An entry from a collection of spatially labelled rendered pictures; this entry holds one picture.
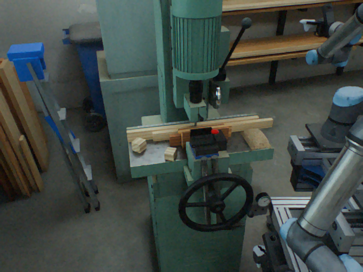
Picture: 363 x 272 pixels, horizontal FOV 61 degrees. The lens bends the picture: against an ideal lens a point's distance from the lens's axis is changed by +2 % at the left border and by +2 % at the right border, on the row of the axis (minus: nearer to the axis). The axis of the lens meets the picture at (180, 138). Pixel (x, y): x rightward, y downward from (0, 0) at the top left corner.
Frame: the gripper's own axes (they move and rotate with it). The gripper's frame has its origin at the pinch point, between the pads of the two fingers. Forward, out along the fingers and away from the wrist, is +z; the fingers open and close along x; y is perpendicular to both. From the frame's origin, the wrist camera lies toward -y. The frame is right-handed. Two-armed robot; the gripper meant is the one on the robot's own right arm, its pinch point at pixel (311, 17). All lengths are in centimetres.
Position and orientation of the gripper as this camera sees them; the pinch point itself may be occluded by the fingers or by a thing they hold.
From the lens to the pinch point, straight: 202.1
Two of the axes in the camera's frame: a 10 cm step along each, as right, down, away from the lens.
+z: -2.4, -5.3, 8.1
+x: 9.6, -2.6, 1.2
